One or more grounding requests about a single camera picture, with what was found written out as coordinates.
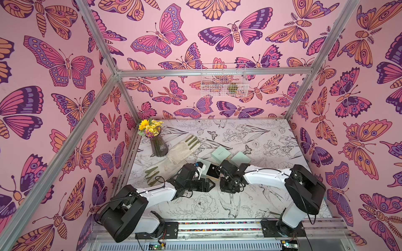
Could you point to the beige garden glove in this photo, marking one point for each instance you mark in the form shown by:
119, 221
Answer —
165, 168
183, 149

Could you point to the white wire basket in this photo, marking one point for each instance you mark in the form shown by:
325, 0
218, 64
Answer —
224, 83

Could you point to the beige garden glove near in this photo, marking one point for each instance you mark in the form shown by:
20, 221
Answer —
165, 168

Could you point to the mint jewelry box right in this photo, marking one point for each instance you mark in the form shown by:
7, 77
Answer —
239, 159

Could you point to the beige garden glove far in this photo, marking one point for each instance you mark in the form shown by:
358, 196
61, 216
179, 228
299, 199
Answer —
183, 149

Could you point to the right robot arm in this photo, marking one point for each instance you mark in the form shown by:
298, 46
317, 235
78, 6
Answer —
305, 190

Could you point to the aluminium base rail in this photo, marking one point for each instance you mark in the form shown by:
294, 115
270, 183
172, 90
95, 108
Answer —
188, 230

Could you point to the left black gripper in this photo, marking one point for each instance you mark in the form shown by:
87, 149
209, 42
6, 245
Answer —
205, 188

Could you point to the yellow flower bouquet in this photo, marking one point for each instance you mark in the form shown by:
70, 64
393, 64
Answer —
150, 128

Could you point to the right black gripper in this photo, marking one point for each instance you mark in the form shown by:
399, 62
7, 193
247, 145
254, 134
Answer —
225, 182

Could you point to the glass vase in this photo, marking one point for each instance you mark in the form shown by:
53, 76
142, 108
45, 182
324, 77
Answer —
159, 147

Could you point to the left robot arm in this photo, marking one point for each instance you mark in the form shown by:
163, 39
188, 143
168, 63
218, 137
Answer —
129, 211

